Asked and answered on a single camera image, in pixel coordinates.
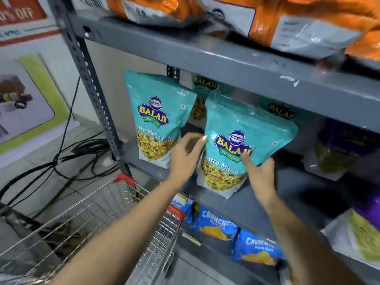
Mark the person's left thumb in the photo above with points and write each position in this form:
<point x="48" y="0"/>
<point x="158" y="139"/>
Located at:
<point x="200" y="146"/>

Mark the red wall banner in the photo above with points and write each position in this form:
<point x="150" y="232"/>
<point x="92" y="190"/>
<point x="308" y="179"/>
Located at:
<point x="20" y="14"/>

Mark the grey metal shelf rack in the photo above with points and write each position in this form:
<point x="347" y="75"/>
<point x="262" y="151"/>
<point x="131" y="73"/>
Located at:
<point x="207" y="53"/>

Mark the purple snack packet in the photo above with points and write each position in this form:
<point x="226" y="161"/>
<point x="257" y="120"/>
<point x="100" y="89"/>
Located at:
<point x="362" y="231"/>
<point x="338" y="148"/>

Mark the white shelf price label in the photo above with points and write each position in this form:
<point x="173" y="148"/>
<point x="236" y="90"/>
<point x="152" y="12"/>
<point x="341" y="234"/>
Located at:
<point x="191" y="238"/>

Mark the teal snack mix packet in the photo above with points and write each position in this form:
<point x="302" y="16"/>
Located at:
<point x="203" y="86"/>
<point x="237" y="127"/>
<point x="157" y="115"/>

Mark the person's right thumb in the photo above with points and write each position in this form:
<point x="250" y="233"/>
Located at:
<point x="248" y="163"/>

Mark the person's left forearm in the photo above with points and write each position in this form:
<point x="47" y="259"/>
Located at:
<point x="118" y="243"/>

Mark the blue chips packet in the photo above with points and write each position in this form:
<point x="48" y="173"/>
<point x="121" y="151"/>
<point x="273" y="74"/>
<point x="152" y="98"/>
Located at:
<point x="215" y="224"/>
<point x="256" y="249"/>
<point x="182" y="204"/>

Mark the person's right hand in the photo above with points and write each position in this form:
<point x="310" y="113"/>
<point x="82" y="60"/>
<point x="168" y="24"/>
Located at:
<point x="263" y="182"/>

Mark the person's left hand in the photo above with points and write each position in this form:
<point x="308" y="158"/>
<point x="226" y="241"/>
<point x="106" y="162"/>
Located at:
<point x="181" y="163"/>

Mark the person's right forearm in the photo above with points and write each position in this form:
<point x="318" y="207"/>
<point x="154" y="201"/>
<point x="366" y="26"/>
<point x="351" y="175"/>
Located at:
<point x="299" y="243"/>

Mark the green bordered wall poster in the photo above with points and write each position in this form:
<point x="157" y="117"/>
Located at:
<point x="32" y="103"/>

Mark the orange snack bag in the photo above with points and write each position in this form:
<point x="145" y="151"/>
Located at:
<point x="297" y="17"/>
<point x="154" y="8"/>

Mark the steel shopping cart red corners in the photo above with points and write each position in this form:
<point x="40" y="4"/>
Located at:
<point x="89" y="210"/>

